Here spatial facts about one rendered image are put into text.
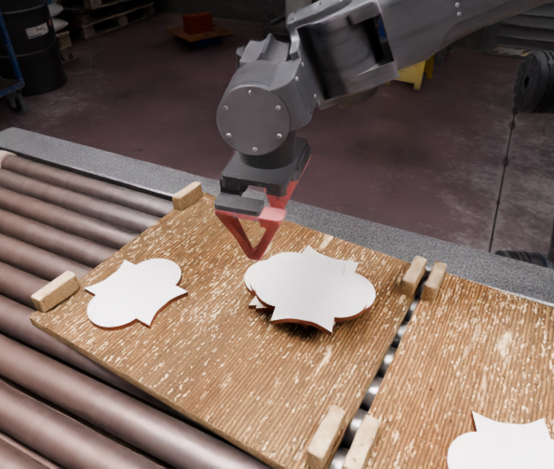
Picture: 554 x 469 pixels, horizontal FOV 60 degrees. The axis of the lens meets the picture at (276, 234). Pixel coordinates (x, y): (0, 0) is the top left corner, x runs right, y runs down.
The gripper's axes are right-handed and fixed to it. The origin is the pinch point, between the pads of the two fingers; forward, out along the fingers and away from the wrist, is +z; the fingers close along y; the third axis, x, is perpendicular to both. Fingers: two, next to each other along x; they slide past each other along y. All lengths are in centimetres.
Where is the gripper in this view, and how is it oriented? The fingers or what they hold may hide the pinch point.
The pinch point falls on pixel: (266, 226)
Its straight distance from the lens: 54.1
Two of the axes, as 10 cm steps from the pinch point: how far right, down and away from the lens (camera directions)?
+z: -0.2, 7.9, 6.1
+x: -9.7, -1.7, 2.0
